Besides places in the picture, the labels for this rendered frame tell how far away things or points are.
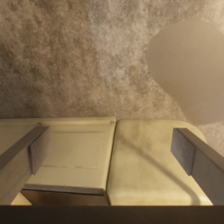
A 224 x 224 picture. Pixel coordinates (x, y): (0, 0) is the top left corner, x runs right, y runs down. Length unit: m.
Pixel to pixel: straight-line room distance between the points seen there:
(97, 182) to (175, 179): 0.43
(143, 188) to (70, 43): 0.95
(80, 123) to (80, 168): 0.42
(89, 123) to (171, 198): 0.79
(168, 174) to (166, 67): 0.64
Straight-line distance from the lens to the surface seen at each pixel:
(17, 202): 1.24
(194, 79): 1.18
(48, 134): 0.16
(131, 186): 0.98
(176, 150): 0.17
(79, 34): 1.07
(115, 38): 1.03
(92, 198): 1.02
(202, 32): 1.08
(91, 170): 1.06
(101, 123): 1.32
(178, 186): 1.00
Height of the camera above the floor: 0.99
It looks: 50 degrees down
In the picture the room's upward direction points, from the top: 169 degrees counter-clockwise
